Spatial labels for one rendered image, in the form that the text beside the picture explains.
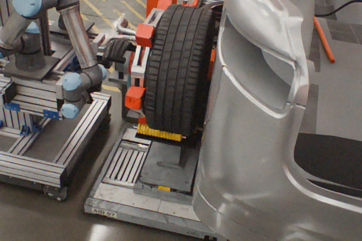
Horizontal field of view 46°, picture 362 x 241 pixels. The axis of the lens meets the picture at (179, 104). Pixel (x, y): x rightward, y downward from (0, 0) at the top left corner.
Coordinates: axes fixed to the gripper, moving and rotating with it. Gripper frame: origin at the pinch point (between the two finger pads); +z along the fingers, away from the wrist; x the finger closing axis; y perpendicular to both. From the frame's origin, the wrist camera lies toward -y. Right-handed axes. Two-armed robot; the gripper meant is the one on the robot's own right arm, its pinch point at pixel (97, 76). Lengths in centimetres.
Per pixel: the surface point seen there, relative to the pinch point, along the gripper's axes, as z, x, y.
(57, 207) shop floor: -20, 18, -83
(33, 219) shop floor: -31, 27, -83
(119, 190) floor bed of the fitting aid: -4, -14, -75
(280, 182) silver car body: -87, -84, 37
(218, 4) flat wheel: 202, -43, -33
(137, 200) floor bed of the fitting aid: -9, -26, -75
